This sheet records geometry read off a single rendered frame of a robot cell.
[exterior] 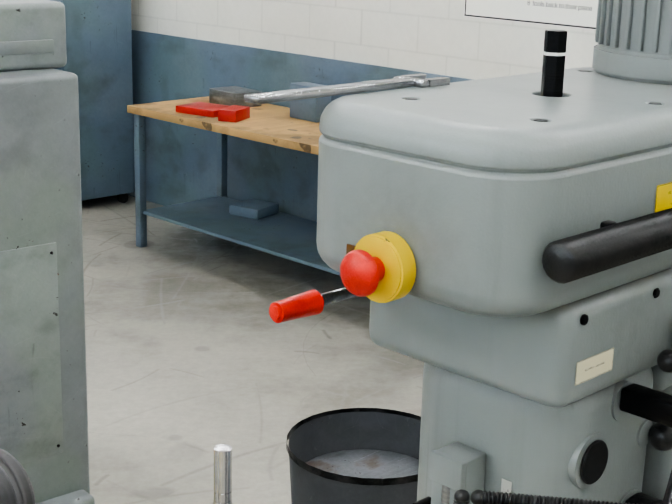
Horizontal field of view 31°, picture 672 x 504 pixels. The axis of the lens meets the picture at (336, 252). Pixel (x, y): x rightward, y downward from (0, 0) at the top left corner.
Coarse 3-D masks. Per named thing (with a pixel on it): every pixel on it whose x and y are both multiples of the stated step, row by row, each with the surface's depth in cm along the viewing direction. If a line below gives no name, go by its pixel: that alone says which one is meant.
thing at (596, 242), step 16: (608, 224) 104; (624, 224) 103; (640, 224) 104; (656, 224) 105; (560, 240) 98; (576, 240) 98; (592, 240) 98; (608, 240) 100; (624, 240) 101; (640, 240) 103; (656, 240) 104; (544, 256) 98; (560, 256) 97; (576, 256) 96; (592, 256) 98; (608, 256) 100; (624, 256) 101; (640, 256) 104; (560, 272) 97; (576, 272) 96; (592, 272) 99
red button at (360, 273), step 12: (360, 252) 103; (348, 264) 103; (360, 264) 102; (372, 264) 102; (348, 276) 103; (360, 276) 102; (372, 276) 102; (348, 288) 103; (360, 288) 102; (372, 288) 102
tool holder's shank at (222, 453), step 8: (216, 448) 164; (224, 448) 164; (216, 456) 163; (224, 456) 163; (216, 464) 164; (224, 464) 163; (216, 472) 164; (224, 472) 164; (216, 480) 164; (224, 480) 164; (216, 488) 164; (224, 488) 164; (216, 496) 165; (224, 496) 165
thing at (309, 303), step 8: (344, 288) 117; (296, 296) 113; (304, 296) 113; (312, 296) 114; (320, 296) 114; (328, 296) 115; (336, 296) 116; (344, 296) 117; (352, 296) 118; (272, 304) 112; (280, 304) 111; (288, 304) 112; (296, 304) 112; (304, 304) 113; (312, 304) 113; (320, 304) 114; (328, 304) 116; (272, 312) 112; (280, 312) 111; (288, 312) 111; (296, 312) 112; (304, 312) 113; (312, 312) 114; (320, 312) 114; (280, 320) 111; (288, 320) 112
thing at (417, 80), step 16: (384, 80) 118; (400, 80) 119; (416, 80) 119; (432, 80) 120; (448, 80) 122; (256, 96) 106; (272, 96) 107; (288, 96) 108; (304, 96) 110; (320, 96) 111
